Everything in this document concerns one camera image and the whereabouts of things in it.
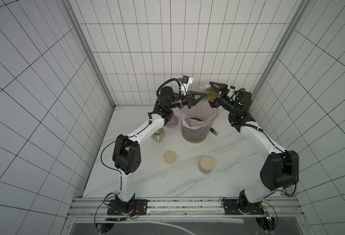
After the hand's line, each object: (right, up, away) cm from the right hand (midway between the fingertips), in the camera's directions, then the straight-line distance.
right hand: (209, 86), depth 73 cm
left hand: (-3, -7, -4) cm, 9 cm away
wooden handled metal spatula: (+9, -26, +23) cm, 36 cm away
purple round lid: (-19, -20, +32) cm, 42 cm away
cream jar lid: (-21, -42, +17) cm, 50 cm away
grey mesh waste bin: (-4, -28, +18) cm, 34 cm away
